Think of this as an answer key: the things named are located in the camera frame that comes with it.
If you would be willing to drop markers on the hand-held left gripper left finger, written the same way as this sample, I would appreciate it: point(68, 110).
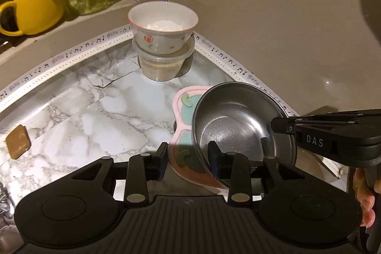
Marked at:
point(162, 158)

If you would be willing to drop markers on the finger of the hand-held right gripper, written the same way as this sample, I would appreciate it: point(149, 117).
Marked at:
point(282, 126)

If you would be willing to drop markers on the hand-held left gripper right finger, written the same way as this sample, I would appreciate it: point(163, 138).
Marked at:
point(214, 158)

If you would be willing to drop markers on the pink steel-lined pot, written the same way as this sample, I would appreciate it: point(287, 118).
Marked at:
point(186, 138)

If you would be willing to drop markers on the steel bowl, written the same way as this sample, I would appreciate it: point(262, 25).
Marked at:
point(238, 117)

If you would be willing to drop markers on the person's right hand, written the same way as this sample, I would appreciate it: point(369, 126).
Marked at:
point(364, 203)

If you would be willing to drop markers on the clear plastic container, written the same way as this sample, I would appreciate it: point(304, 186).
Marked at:
point(162, 69)

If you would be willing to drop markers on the floral print ceramic bowl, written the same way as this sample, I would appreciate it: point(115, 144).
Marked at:
point(160, 39)

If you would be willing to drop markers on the white music note trim tape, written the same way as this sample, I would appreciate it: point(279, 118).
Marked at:
point(74, 48)

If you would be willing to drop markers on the brown square pad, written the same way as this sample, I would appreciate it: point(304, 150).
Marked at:
point(18, 141)

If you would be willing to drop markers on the chrome faucet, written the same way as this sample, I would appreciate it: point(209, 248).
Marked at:
point(4, 203)

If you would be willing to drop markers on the steel sink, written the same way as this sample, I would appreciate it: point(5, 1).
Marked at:
point(7, 239)

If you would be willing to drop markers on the yellow mug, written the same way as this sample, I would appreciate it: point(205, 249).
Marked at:
point(38, 7)

